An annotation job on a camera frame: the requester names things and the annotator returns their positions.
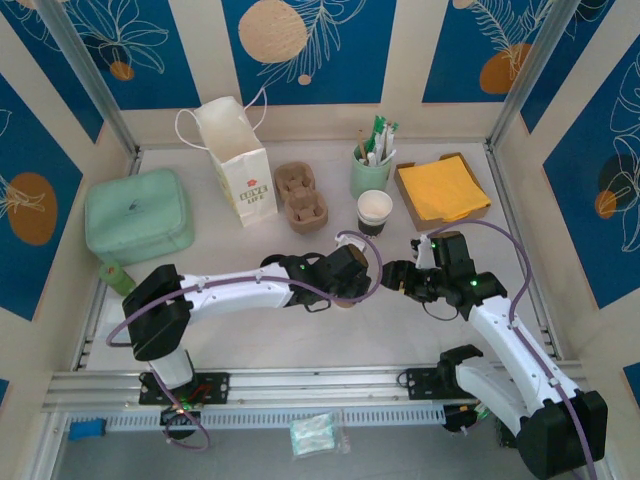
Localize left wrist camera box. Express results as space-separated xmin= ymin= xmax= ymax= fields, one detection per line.
xmin=333 ymin=230 xmax=369 ymax=252

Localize aluminium side rail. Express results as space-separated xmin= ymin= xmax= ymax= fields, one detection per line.
xmin=484 ymin=143 xmax=564 ymax=361

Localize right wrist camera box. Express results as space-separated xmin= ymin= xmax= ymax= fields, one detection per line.
xmin=410 ymin=237 xmax=435 ymax=269

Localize brown cardboard napkin tray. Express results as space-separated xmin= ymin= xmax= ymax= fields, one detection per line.
xmin=393 ymin=151 xmax=494 ymax=232

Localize plastic packet with green print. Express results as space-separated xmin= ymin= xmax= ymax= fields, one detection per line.
xmin=288 ymin=410 xmax=337 ymax=459

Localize mint green holder cup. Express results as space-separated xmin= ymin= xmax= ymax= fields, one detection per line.
xmin=349 ymin=144 xmax=392 ymax=200

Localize green white wrapped straw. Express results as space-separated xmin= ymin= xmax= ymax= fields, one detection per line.
xmin=368 ymin=115 xmax=389 ymax=154
xmin=382 ymin=122 xmax=401 ymax=156

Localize blue plastic part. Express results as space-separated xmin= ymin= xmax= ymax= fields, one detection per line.
xmin=68 ymin=420 xmax=106 ymax=442

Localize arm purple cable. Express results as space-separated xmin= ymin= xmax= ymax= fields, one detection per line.
xmin=422 ymin=219 xmax=599 ymax=480
xmin=105 ymin=229 xmax=385 ymax=450

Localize black ribbed block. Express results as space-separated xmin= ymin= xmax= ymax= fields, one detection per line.
xmin=494 ymin=414 xmax=521 ymax=450

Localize right black mount plate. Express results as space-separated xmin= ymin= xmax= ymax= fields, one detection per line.
xmin=399 ymin=367 xmax=481 ymax=401

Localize aluminium frame post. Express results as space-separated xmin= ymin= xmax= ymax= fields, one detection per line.
xmin=35 ymin=0 xmax=140 ymax=157
xmin=487 ymin=0 xmax=584 ymax=151

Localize black mount plate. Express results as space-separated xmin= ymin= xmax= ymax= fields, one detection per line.
xmin=399 ymin=367 xmax=481 ymax=401
xmin=138 ymin=371 xmax=231 ymax=406

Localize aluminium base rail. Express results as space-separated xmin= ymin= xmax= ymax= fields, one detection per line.
xmin=42 ymin=360 xmax=594 ymax=414

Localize white slotted cable duct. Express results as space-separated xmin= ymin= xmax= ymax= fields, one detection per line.
xmin=64 ymin=405 xmax=446 ymax=434

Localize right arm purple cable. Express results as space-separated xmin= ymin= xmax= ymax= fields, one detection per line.
xmin=422 ymin=219 xmax=599 ymax=480

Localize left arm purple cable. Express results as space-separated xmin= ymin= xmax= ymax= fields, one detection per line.
xmin=105 ymin=229 xmax=385 ymax=450

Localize yellow napkin stack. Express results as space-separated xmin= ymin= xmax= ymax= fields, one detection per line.
xmin=397 ymin=154 xmax=493 ymax=222

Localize right thin black cable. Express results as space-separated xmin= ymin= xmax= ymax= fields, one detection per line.
xmin=422 ymin=298 xmax=460 ymax=322

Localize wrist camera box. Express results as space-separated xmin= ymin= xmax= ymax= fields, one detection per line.
xmin=410 ymin=237 xmax=435 ymax=269
xmin=333 ymin=230 xmax=369 ymax=252

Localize brown pulp cup carrier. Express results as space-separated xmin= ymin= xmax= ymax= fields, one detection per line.
xmin=273 ymin=162 xmax=331 ymax=235

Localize mint green zip case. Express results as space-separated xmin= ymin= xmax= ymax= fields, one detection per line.
xmin=83 ymin=168 xmax=195 ymax=267

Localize left black mount plate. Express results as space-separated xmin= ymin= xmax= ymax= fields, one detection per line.
xmin=138 ymin=371 xmax=231 ymax=406

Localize white paper carrier bag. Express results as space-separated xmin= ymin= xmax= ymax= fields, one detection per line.
xmin=174 ymin=87 xmax=280 ymax=229

